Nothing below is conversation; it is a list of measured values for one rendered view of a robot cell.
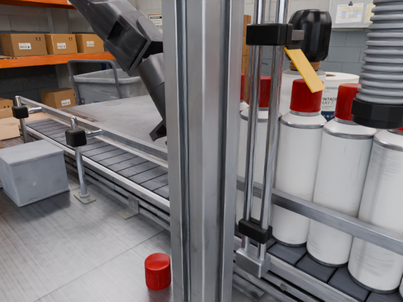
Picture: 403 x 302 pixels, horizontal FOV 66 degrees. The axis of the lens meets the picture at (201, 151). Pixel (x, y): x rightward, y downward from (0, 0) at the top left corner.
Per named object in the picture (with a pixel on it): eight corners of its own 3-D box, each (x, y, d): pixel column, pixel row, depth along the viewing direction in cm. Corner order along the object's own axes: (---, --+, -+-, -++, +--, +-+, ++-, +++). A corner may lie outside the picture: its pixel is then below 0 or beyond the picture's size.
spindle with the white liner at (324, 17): (322, 155, 69) (343, 9, 59) (303, 167, 63) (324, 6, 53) (286, 146, 75) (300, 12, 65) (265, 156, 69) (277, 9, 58)
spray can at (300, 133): (309, 227, 43) (330, 78, 36) (311, 250, 38) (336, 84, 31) (271, 222, 44) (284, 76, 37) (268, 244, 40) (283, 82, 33)
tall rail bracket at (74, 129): (114, 190, 64) (105, 112, 59) (81, 202, 60) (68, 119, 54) (106, 185, 67) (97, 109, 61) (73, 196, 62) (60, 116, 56)
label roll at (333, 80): (294, 133, 85) (300, 79, 80) (273, 115, 104) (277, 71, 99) (364, 132, 87) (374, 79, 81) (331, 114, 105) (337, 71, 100)
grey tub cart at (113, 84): (118, 136, 370) (110, 53, 337) (168, 141, 355) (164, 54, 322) (72, 165, 290) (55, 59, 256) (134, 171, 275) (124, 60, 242)
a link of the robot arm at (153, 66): (128, 69, 50) (146, 46, 47) (158, 69, 56) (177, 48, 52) (147, 105, 49) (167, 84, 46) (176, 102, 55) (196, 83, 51)
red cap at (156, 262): (169, 290, 39) (168, 269, 38) (142, 289, 39) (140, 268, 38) (173, 271, 42) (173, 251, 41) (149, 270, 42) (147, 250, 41)
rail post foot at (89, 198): (97, 200, 61) (97, 196, 60) (84, 205, 59) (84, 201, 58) (85, 190, 64) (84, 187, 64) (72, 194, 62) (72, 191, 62)
